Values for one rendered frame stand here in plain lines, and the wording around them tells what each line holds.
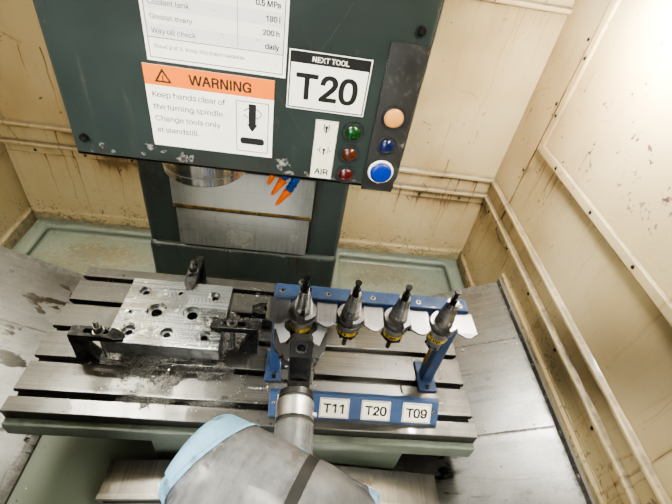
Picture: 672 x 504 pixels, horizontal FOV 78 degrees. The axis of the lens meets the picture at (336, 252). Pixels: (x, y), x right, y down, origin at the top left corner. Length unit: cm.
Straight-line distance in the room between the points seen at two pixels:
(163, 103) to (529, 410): 130
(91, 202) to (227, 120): 164
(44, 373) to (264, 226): 75
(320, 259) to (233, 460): 116
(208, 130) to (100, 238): 166
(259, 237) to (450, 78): 90
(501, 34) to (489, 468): 138
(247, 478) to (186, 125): 43
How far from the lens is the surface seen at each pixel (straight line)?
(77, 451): 154
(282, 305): 97
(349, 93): 55
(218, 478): 52
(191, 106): 58
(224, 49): 55
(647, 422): 123
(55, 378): 134
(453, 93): 171
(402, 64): 54
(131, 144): 64
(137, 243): 214
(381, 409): 118
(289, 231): 149
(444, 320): 99
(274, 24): 53
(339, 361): 128
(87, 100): 63
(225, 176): 79
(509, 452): 144
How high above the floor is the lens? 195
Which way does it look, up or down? 41 degrees down
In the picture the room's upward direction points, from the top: 11 degrees clockwise
